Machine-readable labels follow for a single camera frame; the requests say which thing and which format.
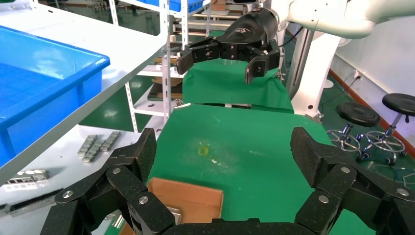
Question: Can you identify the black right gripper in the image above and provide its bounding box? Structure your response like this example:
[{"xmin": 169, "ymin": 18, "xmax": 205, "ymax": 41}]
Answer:
[{"xmin": 176, "ymin": 8, "xmax": 281, "ymax": 85}]

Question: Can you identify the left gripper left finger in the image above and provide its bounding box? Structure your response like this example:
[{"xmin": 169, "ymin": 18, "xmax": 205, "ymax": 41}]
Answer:
[{"xmin": 40, "ymin": 127, "xmax": 176, "ymax": 235}]

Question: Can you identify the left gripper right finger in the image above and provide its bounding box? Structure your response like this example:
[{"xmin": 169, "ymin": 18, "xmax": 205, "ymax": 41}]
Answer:
[{"xmin": 290, "ymin": 126, "xmax": 415, "ymax": 235}]

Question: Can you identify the silver metal IO shield plate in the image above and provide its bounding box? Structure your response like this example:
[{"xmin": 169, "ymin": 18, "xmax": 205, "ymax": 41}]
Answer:
[{"xmin": 167, "ymin": 207, "xmax": 183, "ymax": 225}]

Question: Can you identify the shallow cardboard box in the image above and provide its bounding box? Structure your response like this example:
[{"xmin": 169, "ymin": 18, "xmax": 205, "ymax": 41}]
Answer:
[{"xmin": 120, "ymin": 177, "xmax": 224, "ymax": 235}]

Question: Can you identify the blue plastic tray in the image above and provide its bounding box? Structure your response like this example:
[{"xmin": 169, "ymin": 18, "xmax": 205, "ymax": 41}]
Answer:
[{"xmin": 0, "ymin": 25, "xmax": 111, "ymax": 167}]

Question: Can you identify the green table cloth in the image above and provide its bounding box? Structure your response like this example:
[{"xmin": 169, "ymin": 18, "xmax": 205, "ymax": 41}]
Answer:
[
  {"xmin": 182, "ymin": 58, "xmax": 295, "ymax": 114},
  {"xmin": 147, "ymin": 103, "xmax": 377, "ymax": 235}
]

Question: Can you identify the black round stool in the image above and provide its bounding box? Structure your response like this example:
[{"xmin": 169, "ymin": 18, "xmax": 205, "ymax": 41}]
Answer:
[
  {"xmin": 358, "ymin": 93, "xmax": 415, "ymax": 165},
  {"xmin": 326, "ymin": 102, "xmax": 381, "ymax": 153}
]

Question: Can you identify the white perforated shelf leg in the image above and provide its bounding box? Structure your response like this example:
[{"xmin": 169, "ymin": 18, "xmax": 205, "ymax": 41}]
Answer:
[
  {"xmin": 124, "ymin": 81, "xmax": 139, "ymax": 133},
  {"xmin": 161, "ymin": 45, "xmax": 172, "ymax": 125}
]

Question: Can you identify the white paper sheet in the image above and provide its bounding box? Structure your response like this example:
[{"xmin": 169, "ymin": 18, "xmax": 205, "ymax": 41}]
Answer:
[{"xmin": 0, "ymin": 124, "xmax": 169, "ymax": 235}]

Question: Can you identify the blue storage bin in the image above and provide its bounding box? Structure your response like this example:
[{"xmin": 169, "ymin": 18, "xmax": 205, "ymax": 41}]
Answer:
[{"xmin": 138, "ymin": 0, "xmax": 206, "ymax": 13}]

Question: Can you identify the white robot body column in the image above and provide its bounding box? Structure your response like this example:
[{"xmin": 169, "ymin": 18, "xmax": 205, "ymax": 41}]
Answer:
[{"xmin": 288, "ymin": 29, "xmax": 341, "ymax": 119}]

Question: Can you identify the dark slotted metal bar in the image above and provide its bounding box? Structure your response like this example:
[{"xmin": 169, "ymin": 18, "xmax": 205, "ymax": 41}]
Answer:
[{"xmin": 2, "ymin": 169, "xmax": 51, "ymax": 186}]

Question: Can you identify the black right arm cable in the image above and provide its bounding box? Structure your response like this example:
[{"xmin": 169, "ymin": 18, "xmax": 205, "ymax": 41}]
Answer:
[{"xmin": 278, "ymin": 25, "xmax": 304, "ymax": 48}]

